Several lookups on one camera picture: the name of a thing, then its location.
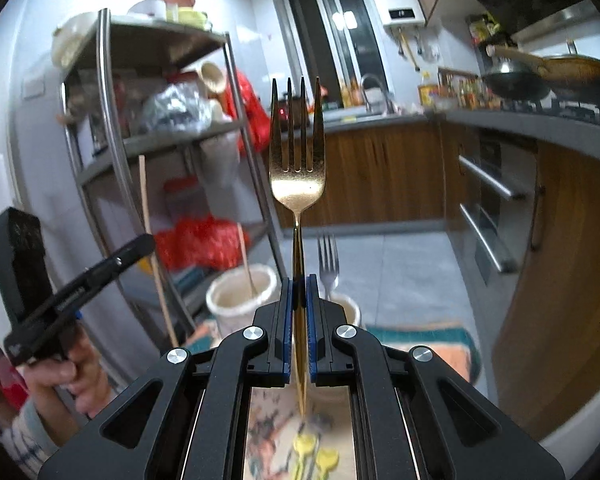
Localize yellow-green cup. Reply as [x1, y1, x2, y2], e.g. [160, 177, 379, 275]
[177, 7, 214, 32]

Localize cream ceramic mug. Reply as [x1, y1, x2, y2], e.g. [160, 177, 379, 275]
[199, 61, 229, 100]

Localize metal shelf rack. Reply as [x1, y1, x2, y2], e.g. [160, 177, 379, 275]
[54, 8, 287, 353]

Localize red lidded container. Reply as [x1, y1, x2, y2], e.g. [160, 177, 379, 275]
[161, 177, 202, 222]

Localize person's left hand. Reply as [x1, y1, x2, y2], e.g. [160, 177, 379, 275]
[24, 312, 108, 417]

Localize grey crumpled plastic bag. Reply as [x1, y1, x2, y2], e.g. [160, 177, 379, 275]
[141, 84, 215, 135]

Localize black wok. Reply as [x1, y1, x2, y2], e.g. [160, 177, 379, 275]
[481, 59, 552, 102]

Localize silver fork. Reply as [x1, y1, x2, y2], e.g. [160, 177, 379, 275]
[318, 235, 340, 302]

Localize wooden chopstick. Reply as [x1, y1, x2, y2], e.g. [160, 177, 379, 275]
[139, 155, 176, 350]
[237, 224, 255, 297]

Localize window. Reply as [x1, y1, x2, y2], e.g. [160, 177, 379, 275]
[281, 0, 390, 107]

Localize large red plastic bag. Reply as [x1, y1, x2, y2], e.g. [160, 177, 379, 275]
[155, 214, 255, 272]

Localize white ceramic jar with ridges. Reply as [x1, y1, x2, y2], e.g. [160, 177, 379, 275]
[206, 264, 280, 337]

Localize colourful printed mat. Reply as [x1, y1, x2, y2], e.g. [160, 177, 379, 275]
[184, 321, 482, 480]

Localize person's left forearm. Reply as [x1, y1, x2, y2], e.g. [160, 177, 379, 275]
[0, 395, 63, 478]

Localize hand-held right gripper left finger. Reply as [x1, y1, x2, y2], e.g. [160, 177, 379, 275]
[37, 276, 296, 480]

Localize built-in oven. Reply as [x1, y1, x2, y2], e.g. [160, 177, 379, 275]
[455, 129, 539, 288]

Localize wooden base cabinets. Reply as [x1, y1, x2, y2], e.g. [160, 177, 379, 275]
[274, 119, 600, 443]

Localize grey kitchen countertop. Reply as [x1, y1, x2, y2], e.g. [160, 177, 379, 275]
[324, 107, 600, 171]

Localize kitchen faucet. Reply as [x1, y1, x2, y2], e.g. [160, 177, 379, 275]
[360, 74, 397, 116]

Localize row of condiment bottles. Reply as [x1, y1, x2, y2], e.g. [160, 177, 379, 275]
[418, 71, 503, 111]

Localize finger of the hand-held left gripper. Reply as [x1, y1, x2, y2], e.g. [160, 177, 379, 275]
[79, 234, 157, 297]

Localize small red plastic bag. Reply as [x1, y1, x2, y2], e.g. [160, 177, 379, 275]
[229, 71, 273, 155]

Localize white bowl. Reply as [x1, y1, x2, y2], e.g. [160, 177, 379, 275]
[128, 0, 170, 20]

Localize gold fork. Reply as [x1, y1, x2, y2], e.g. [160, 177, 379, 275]
[269, 76, 327, 417]

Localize white wall socket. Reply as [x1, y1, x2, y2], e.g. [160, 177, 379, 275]
[22, 72, 47, 100]

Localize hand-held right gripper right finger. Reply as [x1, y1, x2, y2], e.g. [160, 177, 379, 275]
[305, 275, 566, 480]

